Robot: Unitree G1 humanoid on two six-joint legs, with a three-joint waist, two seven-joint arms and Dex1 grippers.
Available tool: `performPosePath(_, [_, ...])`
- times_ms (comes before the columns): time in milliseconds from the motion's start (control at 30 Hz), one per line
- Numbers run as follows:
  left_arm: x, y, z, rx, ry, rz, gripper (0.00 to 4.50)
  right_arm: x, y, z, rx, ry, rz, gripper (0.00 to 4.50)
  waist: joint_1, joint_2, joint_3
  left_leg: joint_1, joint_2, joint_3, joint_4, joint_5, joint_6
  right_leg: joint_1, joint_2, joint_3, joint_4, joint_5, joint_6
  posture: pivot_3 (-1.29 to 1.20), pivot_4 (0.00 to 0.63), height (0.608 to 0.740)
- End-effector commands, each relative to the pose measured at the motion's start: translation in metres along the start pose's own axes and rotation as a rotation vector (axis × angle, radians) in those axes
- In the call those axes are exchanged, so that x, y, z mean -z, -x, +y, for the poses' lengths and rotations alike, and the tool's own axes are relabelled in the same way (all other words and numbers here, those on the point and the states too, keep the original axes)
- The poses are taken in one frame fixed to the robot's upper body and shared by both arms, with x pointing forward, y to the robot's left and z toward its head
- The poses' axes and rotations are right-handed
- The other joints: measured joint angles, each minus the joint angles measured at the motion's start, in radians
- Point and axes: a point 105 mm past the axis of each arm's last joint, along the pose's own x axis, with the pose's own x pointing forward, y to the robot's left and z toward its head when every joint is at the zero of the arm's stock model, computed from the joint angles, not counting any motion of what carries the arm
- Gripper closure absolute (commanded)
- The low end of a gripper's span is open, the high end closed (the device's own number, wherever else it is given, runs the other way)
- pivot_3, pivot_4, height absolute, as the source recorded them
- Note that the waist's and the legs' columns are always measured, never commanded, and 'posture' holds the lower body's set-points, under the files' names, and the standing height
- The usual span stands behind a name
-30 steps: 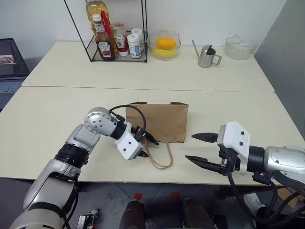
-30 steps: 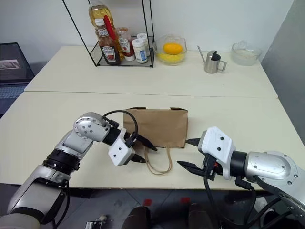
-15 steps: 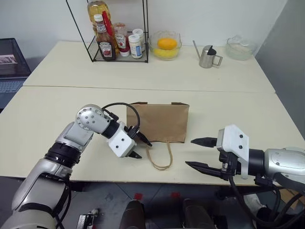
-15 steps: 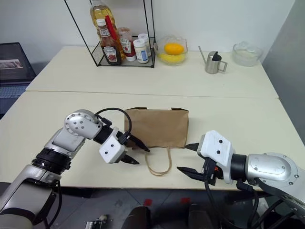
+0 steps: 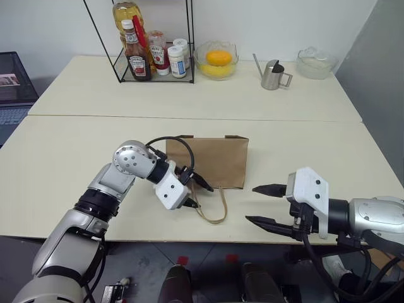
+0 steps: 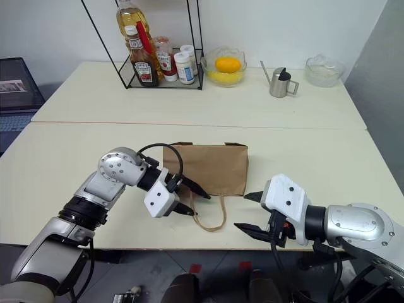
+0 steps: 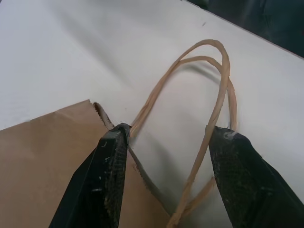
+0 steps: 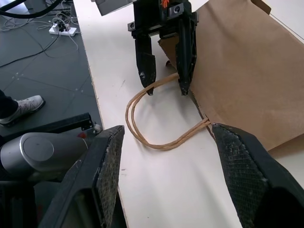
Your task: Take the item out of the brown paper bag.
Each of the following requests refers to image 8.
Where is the white power strip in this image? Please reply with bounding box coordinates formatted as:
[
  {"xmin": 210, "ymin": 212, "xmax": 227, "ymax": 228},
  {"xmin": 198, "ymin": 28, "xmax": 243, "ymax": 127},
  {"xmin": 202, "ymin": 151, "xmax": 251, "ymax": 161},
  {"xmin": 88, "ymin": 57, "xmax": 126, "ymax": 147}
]
[{"xmin": 48, "ymin": 22, "xmax": 78, "ymax": 37}]

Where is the thick black cable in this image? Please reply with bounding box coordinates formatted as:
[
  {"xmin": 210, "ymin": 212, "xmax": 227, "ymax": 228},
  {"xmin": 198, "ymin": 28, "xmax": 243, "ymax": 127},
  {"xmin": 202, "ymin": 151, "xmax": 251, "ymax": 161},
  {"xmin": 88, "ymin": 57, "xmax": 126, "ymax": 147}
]
[{"xmin": 0, "ymin": 0, "xmax": 72, "ymax": 19}]

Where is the brown paper bag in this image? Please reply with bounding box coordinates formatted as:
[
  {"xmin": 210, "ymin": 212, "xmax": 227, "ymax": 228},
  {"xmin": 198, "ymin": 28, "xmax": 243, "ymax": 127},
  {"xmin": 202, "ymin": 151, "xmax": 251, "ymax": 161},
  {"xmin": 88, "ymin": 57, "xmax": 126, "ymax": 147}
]
[{"xmin": 125, "ymin": 0, "xmax": 304, "ymax": 152}]

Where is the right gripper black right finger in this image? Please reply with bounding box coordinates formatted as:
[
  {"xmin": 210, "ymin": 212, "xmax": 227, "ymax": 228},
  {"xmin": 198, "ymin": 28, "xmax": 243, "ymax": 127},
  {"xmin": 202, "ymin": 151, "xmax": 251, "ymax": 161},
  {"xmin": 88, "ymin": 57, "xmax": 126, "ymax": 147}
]
[{"xmin": 211, "ymin": 123, "xmax": 304, "ymax": 228}]

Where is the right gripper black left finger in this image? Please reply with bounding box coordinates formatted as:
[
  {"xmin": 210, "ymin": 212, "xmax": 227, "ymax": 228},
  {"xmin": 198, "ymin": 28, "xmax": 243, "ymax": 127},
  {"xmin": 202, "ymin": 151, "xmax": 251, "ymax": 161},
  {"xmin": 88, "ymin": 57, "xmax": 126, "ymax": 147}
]
[{"xmin": 38, "ymin": 125, "xmax": 125, "ymax": 228}]

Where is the black frame with caster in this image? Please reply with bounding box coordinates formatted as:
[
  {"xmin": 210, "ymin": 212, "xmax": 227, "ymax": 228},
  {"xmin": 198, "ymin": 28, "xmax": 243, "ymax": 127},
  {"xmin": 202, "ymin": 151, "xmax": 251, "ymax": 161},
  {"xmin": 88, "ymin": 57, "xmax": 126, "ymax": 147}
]
[{"xmin": 0, "ymin": 112, "xmax": 104, "ymax": 143}]

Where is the light grey sneaker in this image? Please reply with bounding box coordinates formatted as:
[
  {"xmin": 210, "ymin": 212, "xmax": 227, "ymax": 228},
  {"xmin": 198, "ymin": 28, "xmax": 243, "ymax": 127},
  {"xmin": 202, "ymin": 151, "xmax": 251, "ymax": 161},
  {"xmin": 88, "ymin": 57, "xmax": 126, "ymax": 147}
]
[{"xmin": 0, "ymin": 95, "xmax": 46, "ymax": 126}]

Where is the dark trouser leg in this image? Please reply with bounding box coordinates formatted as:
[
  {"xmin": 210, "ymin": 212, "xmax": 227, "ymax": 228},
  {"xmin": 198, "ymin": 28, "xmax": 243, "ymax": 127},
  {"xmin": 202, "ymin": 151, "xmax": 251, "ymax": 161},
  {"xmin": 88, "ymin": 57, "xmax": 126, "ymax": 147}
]
[{"xmin": 0, "ymin": 89, "xmax": 19, "ymax": 119}]

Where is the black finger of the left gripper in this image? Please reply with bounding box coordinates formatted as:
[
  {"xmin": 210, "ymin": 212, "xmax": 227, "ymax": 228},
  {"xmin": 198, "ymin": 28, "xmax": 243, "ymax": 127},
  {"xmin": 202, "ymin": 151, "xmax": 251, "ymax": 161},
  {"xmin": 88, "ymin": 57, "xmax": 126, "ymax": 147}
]
[
  {"xmin": 134, "ymin": 35, "xmax": 157, "ymax": 97},
  {"xmin": 175, "ymin": 17, "xmax": 198, "ymax": 96}
]

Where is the thin black cable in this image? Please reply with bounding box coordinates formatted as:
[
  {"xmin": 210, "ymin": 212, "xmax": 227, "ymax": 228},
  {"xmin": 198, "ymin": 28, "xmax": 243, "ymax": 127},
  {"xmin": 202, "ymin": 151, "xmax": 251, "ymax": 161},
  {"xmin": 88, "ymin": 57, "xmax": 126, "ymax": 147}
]
[{"xmin": 0, "ymin": 33, "xmax": 80, "ymax": 68}]

